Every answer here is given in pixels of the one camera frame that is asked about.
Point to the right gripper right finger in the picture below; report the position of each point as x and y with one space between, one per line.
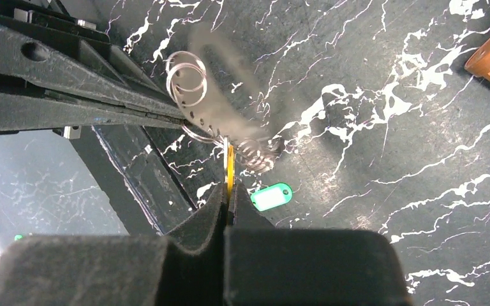
266 265

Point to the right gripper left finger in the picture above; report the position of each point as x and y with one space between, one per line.
183 267

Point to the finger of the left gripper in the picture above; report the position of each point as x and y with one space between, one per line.
31 112
79 66

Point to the green tagged key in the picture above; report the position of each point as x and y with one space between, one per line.
271 197

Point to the yellow tagged key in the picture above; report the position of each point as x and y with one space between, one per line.
229 165

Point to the metal keyring holder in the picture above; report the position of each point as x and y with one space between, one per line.
193 87

